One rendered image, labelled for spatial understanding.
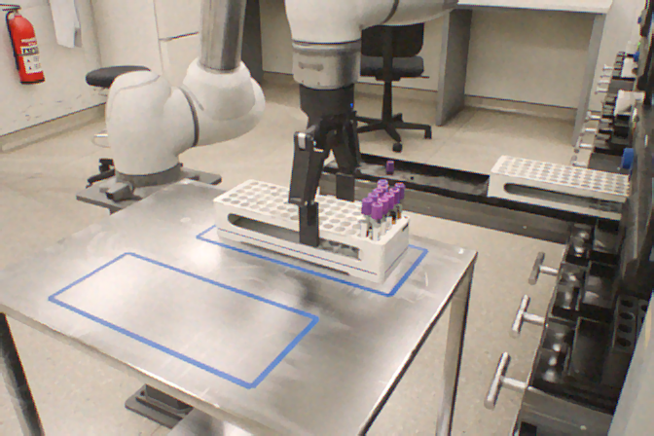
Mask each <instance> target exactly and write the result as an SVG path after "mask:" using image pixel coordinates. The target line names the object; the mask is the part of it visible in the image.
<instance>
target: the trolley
mask: <svg viewBox="0 0 654 436"><path fill-rule="evenodd" d="M229 190H231V189H227V188H223V187H219V186H214V185H210V184H206V183H202V182H199V181H194V180H190V179H186V178H185V179H183V180H181V181H179V182H177V183H174V184H172V185H170V186H167V187H165V188H163V189H162V190H161V191H159V192H157V193H155V194H153V195H151V196H149V197H147V198H145V199H143V200H140V201H138V202H136V203H134V204H132V205H128V206H127V207H126V208H124V209H122V210H120V211H118V212H116V213H114V214H112V215H110V216H108V217H106V218H104V219H101V220H99V221H97V222H95V223H93V224H91V225H90V226H89V227H86V228H84V229H82V230H81V231H79V232H77V233H75V234H73V235H71V236H67V237H65V238H63V239H61V240H59V241H57V242H55V243H53V244H51V245H48V247H46V248H44V249H42V250H40V251H38V252H36V253H34V254H32V255H30V256H28V257H26V258H24V259H22V260H20V261H17V262H15V263H13V264H11V265H9V266H7V267H5V268H3V269H1V270H0V372H1V375H2V378H3V381H4V384H5V386H6V389H7V391H8V394H9V397H10V398H11V400H12V404H13V406H14V409H15V412H16V415H17V417H18V422H19V425H20V428H21V430H22V434H23V436H47V435H46V432H45V431H44V428H43V425H42V422H41V419H40V416H39V413H38V410H37V407H36V404H35V401H34V398H33V395H32V391H31V388H30V385H29V382H28V380H27V379H26V376H25V373H24V371H23V367H22V364H21V361H20V358H19V355H18V350H17V347H16V343H15V340H14V337H13V334H12V331H11V328H10V325H9V322H8V318H7V315H6V314H8V315H9V316H11V317H13V318H15V319H16V320H17V321H19V322H21V323H23V324H25V325H27V326H30V327H32V328H34V329H36V330H38V331H40V332H42V333H44V334H46V335H48V336H50V338H54V339H56V340H58V341H60V342H62V343H64V344H66V345H69V346H71V347H74V348H76V349H78V350H80V351H82V352H83V353H84V354H86V355H88V356H90V357H92V358H94V359H97V360H99V361H101V362H103V363H105V364H107V365H109V366H111V367H113V368H116V370H119V371H121V372H123V373H125V374H127V375H129V376H131V377H133V378H135V379H137V380H139V381H143V382H146V383H148V384H150V386H152V387H154V388H155V389H157V390H159V391H162V392H165V393H167V394H169V395H171V396H173V397H175V398H177V399H179V400H181V401H184V403H187V404H189V405H191V406H193V407H194V409H193V410H192V411H191V412H189V413H188V414H187V415H186V416H185V417H184V418H183V419H182V420H181V421H180V422H179V423H177V424H176V425H175V426H174V427H173V428H172V429H171V430H170V432H169V433H168V434H166V435H165V436H365V435H366V433H367V432H368V430H369V428H370V427H371V425H372V424H373V422H374V421H375V419H377V417H378V416H379V414H380V413H381V410H382V408H383V406H384V405H385V403H386V402H387V400H388V399H389V397H390V395H391V394H393V392H394V391H395V388H396V386H397V385H398V383H399V382H400V381H401V380H402V378H403V376H404V375H405V373H406V372H407V369H408V368H410V366H411V364H412V363H413V361H414V360H415V358H416V357H417V355H418V353H419V350H420V349H421V347H422V345H423V344H424V342H425V341H427V339H428V338H429V336H430V334H431V332H432V330H433V329H434V327H435V326H436V324H437V322H438V321H439V319H440V318H441V316H442V313H444V312H445V310H446V309H447V307H448V306H449V304H450V303H451V310H450V320H449V329H448V338H447V346H445V356H444V365H443V375H442V383H441V391H440V401H439V410H438V419H437V428H436V431H435V436H451V433H452V426H453V417H454V410H455V403H456V395H457V388H458V380H459V371H460V364H461V356H462V349H463V341H464V339H465V332H466V325H467V317H468V310H469V302H470V293H471V286H472V277H473V271H474V265H475V263H476V260H477V254H478V252H477V250H473V249H469V248H465V247H461V246H456V245H453V244H452V243H448V242H444V241H441V240H435V239H431V238H427V237H423V236H415V235H411V234H409V249H408V255H407V256H406V257H404V259H403V260H402V262H401V263H400V264H399V265H398V267H397V268H396V269H395V270H394V271H393V272H392V273H391V275H390V276H389V277H388V278H387V279H386V280H385V281H384V282H383V283H376V282H373V281H369V280H365V279H362V278H358V277H355V275H351V274H349V273H348V272H344V271H340V270H336V269H333V268H329V267H326V266H322V265H318V264H315V263H312V262H309V261H304V259H301V258H298V257H294V256H291V255H286V254H283V253H280V252H276V251H273V250H269V249H266V248H263V247H259V246H256V245H251V244H248V242H245V241H241V242H239V241H236V240H232V239H228V238H225V237H221V236H218V233H216V223H215V214H214V203H213V200H214V199H216V198H218V197H220V196H222V195H224V194H226V193H227V191H229Z"/></svg>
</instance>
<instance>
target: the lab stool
mask: <svg viewBox="0 0 654 436"><path fill-rule="evenodd" d="M135 71H150V72H151V70H150V69H149V68H147V67H145V66H137V65H121V66H110V67H103V68H98V69H94V71H92V72H90V73H88V74H87V75H86V82H87V84H88V85H90V86H94V87H100V88H102V89H99V90H98V91H97V93H98V94H100V95H105V96H107V94H102V93H99V92H100V91H103V90H104V89H108V90H109V89H110V88H111V86H112V85H113V84H114V82H115V80H116V79H117V77H118V76H120V75H123V74H126V73H129V72H135ZM105 131H107V129H103V130H101V131H99V132H97V133H96V134H94V135H93V136H92V137H91V143H92V144H94V145H96V146H99V147H103V148H110V147H109V144H106V145H103V143H99V142H97V141H95V140H94V139H95V138H96V137H108V136H107V134H100V133H102V132H105ZM99 162H100V163H102V165H101V166H100V167H99V170H100V172H101V173H98V174H96V175H94V176H91V177H89V178H88V179H87V181H88V182H89V183H90V184H88V186H86V189H87V188H89V187H91V186H93V184H92V182H96V181H99V180H104V179H107V178H110V177H112V176H115V175H116V172H115V168H113V169H111V170H110V166H109V164H110V165H113V166H114V167H115V165H114V161H113V159H109V158H101V159H99Z"/></svg>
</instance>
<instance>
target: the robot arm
mask: <svg viewBox="0 0 654 436"><path fill-rule="evenodd" d="M458 1H459V0H285V5H286V13H287V17H288V20H289V23H290V27H291V31H292V48H293V74H294V79H295V80H296V81H297V82H299V104H300V110H301V111H302V112H304V113H306V114H307V116H308V117H309V118H308V125H307V130H306V131H303V132H299V131H295V133H294V157H293V165H292V173H291V182H290V190H289V199H287V202H289V203H291V204H295V205H298V214H299V242H300V244H302V245H307V246H310V247H314V248H317V247H318V246H319V220H318V202H317V201H314V200H315V196H316V191H317V187H318V183H319V179H320V175H322V171H323V167H324V164H325V161H326V159H328V158H329V156H330V152H331V150H332V153H333V156H334V158H335V162H336V164H337V166H338V167H339V170H340V172H337V173H336V200H344V201H348V202H353V203H355V175H358V177H359V175H360V173H361V169H358V168H357V167H361V165H362V161H361V153H360V145H359V137H358V130H357V111H356V110H353V108H354V83H353V82H356V81H357V80H358V79H359V78H360V60H361V45H362V43H361V31H362V29H365V28H367V27H370V26H373V25H381V24H384V25H406V24H413V23H420V22H424V21H429V20H432V19H435V18H439V17H441V16H443V15H445V14H447V13H448V12H450V11H451V10H452V9H453V8H455V7H456V5H457V3H458ZM245 8H246V0H200V34H199V57H198V58H196V59H195V60H194V61H193V62H192V63H191V64H190V66H189V68H188V73H187V75H186V78H184V80H183V82H182V86H178V87H171V86H170V83H169V81H168V80H167V79H166V78H165V77H163V76H162V75H159V74H155V73H153V72H150V71H135V72H129V73H126V74H123V75H120V76H118V77H117V79H116V80H115V82H114V84H113V85H112V86H111V88H110V89H109V91H108V94H107V100H106V108H105V119H106V129H107V136H108V141H109V147H110V151H111V155H112V158H113V161H114V165H115V172H116V177H115V178H113V179H111V180H109V181H106V182H104V183H101V184H99V186H98V190H99V192H100V193H106V197H107V199H109V200H110V201H115V200H122V199H125V198H129V199H134V200H143V199H145V198H147V197H149V196H151V195H153V194H155V193H157V192H159V191H161V190H162V189H163V188H165V187H167V186H170V185H172V184H174V183H177V182H179V181H181V180H183V179H185V178H186V179H190V180H194V181H200V173H199V172H195V171H190V170H184V169H181V165H180V161H179V155H181V154H183V152H184V151H186V150H188V149H189V148H193V147H200V146H207V145H213V144H218V143H222V142H226V141H230V140H234V139H236V138H237V137H240V136H242V135H244V134H245V133H247V132H248V131H250V130H252V129H254V128H255V127H256V126H257V125H259V124H260V123H261V120H262V118H263V116H264V113H265V98H264V96H263V93H262V90H261V88H260V87H259V85H258V84H257V83H256V82H255V81H254V79H253V78H251V76H250V72H249V70H248V68H247V67H246V66H244V65H243V63H242V62H241V61H240V55H241V43H242V42H243V31H244V20H245ZM314 148H315V149H316V150H322V152H321V151H315V150H314ZM352 157H355V160H353V159H352Z"/></svg>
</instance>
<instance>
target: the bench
mask: <svg viewBox="0 0 654 436"><path fill-rule="evenodd" d="M613 1H614V0H600V1H577V0H527V1H514V0H459V1H458V3H457V5H456V7H455V8H453V9H452V10H451V11H450V12H448V13H447V14H445V15H444V22H443V35H442V47H441V59H440V71H439V84H438V95H437V108H436V121H435V126H438V127H440V126H441V125H442V123H443V122H445V121H447V120H448V119H449V118H450V116H451V115H452V114H453V113H454V112H456V111H457V110H458V109H460V108H461V106H462V104H463V95H464V85H465V76H466V65H467V57H468V46H469V37H470V27H471V19H472V10H489V11H490V12H507V13H527V14H546V15H555V16H565V17H584V18H595V20H594V25H593V31H592V36H591V41H590V46H589V50H588V55H587V60H586V66H585V71H584V76H583V78H584V81H583V86H582V91H581V96H580V101H579V106H578V111H577V116H576V122H575V127H574V132H573V135H572V140H571V146H573V147H575V146H576V143H577V139H578V138H580V136H579V134H580V131H581V128H582V126H583V125H584V124H585V123H584V121H585V118H586V114H587V111H588V106H589V102H590V97H591V92H592V86H593V82H594V78H595V73H596V68H597V64H598V58H599V55H598V54H599V48H600V40H601V35H602V31H603V26H604V21H605V16H606V13H608V11H609V9H610V8H611V6H612V4H613ZM259 11H260V0H246V8H245V20H244V31H243V42H242V43H241V55H240V61H241V62H242V63H243V65H244V66H246V67H247V68H248V70H249V72H250V76H251V78H253V79H254V81H255V82H256V83H257V84H261V82H263V68H262V50H261V32H260V19H261V16H259Z"/></svg>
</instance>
